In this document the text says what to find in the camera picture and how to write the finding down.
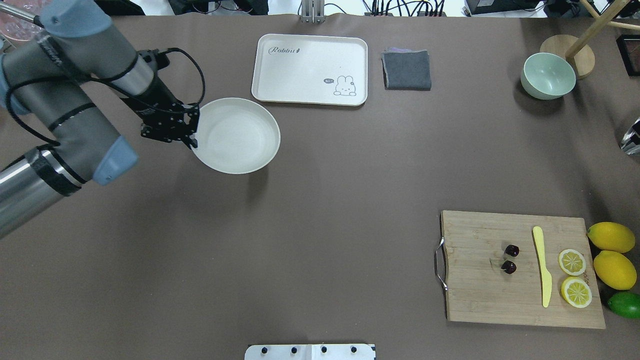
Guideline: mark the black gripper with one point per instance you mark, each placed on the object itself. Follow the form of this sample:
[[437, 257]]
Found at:
[[161, 93]]

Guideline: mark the cream round plate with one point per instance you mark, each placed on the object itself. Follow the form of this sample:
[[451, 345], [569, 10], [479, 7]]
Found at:
[[236, 136]]

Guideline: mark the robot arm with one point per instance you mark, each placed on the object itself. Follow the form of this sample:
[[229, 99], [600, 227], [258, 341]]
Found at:
[[41, 89]]

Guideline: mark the white rabbit tray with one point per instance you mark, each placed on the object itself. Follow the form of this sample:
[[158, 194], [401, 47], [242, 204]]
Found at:
[[311, 69]]

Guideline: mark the dark red cherry upper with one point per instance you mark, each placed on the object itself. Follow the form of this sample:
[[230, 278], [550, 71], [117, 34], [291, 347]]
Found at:
[[512, 251]]

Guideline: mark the dark red cherry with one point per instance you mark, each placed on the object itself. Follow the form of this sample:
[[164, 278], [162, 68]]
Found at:
[[512, 251], [508, 267]]

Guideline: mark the dark red cherry lower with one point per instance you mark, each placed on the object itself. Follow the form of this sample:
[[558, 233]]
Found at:
[[508, 267]]

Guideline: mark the metal muddler black tip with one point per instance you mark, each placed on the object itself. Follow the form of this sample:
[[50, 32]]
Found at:
[[22, 14]]

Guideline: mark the pink bowl with ice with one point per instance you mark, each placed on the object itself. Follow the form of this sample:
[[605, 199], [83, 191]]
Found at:
[[16, 29]]

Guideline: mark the grey folded cloth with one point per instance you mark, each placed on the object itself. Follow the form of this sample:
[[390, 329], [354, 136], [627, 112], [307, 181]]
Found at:
[[406, 69]]

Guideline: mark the bamboo cutting board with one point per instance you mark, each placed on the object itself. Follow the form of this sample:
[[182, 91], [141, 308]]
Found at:
[[472, 247]]

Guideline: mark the mint green bowl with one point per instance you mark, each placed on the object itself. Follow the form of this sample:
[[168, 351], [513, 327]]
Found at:
[[546, 76]]

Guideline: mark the yellow plastic knife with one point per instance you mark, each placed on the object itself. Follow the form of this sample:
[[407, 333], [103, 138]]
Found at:
[[545, 274]]

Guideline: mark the wooden cup stand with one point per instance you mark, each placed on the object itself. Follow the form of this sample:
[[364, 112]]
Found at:
[[576, 50]]

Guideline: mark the lemon half upper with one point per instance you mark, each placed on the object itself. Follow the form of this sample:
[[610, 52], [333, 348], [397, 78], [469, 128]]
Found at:
[[572, 262]]

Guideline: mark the lemon half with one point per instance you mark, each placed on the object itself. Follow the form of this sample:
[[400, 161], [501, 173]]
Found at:
[[572, 262], [576, 292]]

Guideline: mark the lemon half lower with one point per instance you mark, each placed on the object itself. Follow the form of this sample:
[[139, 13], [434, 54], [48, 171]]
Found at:
[[576, 292]]

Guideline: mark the whole yellow lemon upper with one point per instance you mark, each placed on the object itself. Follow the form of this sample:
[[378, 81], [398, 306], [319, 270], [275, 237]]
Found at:
[[611, 236]]

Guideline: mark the whole yellow lemon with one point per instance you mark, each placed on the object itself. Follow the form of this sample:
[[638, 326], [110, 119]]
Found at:
[[615, 270], [611, 236]]

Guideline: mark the metal ice scoop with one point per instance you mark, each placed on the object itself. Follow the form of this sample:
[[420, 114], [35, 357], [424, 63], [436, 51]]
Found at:
[[630, 142]]

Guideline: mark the whole yellow lemon lower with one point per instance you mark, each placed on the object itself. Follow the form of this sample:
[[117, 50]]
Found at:
[[615, 270]]

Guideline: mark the green lime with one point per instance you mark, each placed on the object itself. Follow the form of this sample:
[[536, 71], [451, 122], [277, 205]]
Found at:
[[625, 304]]

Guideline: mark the aluminium frame post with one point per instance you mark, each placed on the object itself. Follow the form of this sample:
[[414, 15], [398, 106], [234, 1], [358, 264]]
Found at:
[[312, 11]]

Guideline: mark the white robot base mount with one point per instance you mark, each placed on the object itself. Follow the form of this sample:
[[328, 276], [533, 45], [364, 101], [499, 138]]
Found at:
[[321, 351]]

